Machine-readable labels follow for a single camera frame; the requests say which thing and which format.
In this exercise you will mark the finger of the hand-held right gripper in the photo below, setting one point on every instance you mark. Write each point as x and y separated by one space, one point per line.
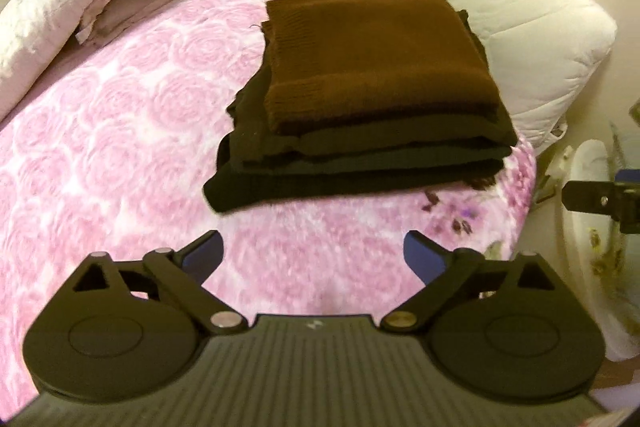
595 202

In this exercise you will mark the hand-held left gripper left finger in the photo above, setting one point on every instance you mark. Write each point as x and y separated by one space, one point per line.
202 254

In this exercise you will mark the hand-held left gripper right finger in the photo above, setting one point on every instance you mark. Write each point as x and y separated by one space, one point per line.
425 257

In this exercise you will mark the brown cardigan with coloured buttons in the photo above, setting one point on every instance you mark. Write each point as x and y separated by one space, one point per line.
380 57

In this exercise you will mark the black folded garment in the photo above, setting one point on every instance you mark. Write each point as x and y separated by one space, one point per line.
350 184

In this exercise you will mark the dark folded sweater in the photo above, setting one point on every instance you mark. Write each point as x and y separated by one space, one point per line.
400 137

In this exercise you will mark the pink floral blanket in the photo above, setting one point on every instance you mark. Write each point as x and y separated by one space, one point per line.
125 132

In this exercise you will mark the white padded pillow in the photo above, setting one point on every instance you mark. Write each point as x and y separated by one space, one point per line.
525 32

